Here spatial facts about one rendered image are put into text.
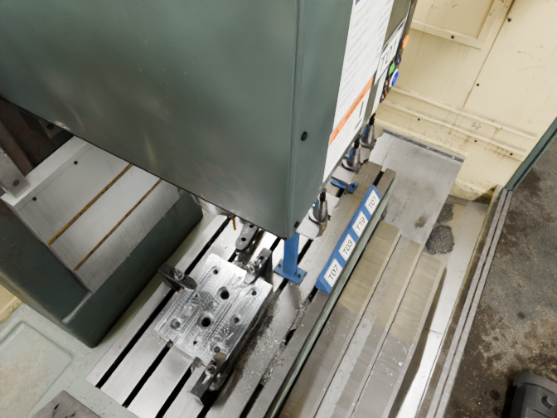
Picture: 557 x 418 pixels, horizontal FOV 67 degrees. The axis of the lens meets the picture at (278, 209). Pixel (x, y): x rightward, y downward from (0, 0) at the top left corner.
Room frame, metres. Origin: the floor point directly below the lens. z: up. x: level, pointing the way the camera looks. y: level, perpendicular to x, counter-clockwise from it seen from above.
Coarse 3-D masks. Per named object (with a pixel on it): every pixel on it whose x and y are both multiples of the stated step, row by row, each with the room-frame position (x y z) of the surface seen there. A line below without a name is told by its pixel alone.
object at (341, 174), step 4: (340, 168) 0.83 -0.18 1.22; (344, 168) 0.83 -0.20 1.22; (336, 172) 0.81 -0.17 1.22; (340, 172) 0.81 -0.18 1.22; (344, 172) 0.81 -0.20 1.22; (348, 172) 0.81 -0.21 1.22; (352, 172) 0.82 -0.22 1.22; (332, 176) 0.80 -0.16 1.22; (336, 176) 0.80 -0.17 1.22; (340, 176) 0.80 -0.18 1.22; (344, 176) 0.80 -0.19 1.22; (348, 176) 0.80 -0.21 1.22; (352, 176) 0.80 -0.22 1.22; (340, 180) 0.78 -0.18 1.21; (344, 180) 0.78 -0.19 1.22; (348, 180) 0.78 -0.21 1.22; (352, 180) 0.78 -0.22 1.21; (348, 184) 0.77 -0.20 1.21
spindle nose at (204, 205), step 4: (192, 196) 0.48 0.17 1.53; (196, 200) 0.47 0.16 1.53; (200, 200) 0.47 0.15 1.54; (200, 204) 0.47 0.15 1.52; (204, 204) 0.46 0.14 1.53; (208, 204) 0.46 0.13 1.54; (204, 208) 0.47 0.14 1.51; (208, 208) 0.46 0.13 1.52; (212, 208) 0.45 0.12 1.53; (216, 208) 0.45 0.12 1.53; (212, 212) 0.46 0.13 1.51; (216, 212) 0.46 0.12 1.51; (220, 212) 0.45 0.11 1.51; (224, 212) 0.45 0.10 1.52; (228, 212) 0.45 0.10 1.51
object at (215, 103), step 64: (0, 0) 0.54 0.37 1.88; (64, 0) 0.47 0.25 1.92; (128, 0) 0.42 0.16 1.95; (192, 0) 0.38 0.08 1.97; (256, 0) 0.34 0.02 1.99; (320, 0) 0.35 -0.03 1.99; (0, 64) 0.59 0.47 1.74; (64, 64) 0.50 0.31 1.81; (128, 64) 0.43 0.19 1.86; (192, 64) 0.38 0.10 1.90; (256, 64) 0.34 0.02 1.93; (320, 64) 0.37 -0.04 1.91; (64, 128) 0.55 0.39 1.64; (128, 128) 0.46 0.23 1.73; (192, 128) 0.39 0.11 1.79; (256, 128) 0.35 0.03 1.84; (320, 128) 0.39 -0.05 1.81; (192, 192) 0.41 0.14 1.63; (256, 192) 0.35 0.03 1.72; (320, 192) 0.42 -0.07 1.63
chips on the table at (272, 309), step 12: (276, 300) 0.53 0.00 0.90; (300, 300) 0.54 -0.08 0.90; (264, 312) 0.50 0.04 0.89; (276, 312) 0.49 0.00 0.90; (300, 312) 0.50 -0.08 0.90; (276, 324) 0.46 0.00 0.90; (252, 336) 0.42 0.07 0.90; (264, 336) 0.42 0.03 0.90; (264, 348) 0.38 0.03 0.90; (240, 360) 0.34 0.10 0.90; (276, 360) 0.35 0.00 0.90; (264, 372) 0.31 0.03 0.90; (264, 384) 0.28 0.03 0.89
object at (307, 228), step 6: (306, 222) 0.63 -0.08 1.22; (312, 222) 0.63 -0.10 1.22; (300, 228) 0.61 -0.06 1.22; (306, 228) 0.61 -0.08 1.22; (312, 228) 0.61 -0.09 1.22; (318, 228) 0.61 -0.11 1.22; (300, 234) 0.60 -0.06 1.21; (306, 234) 0.59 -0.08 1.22; (312, 234) 0.59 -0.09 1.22; (318, 234) 0.59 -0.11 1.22; (312, 240) 0.58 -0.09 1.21
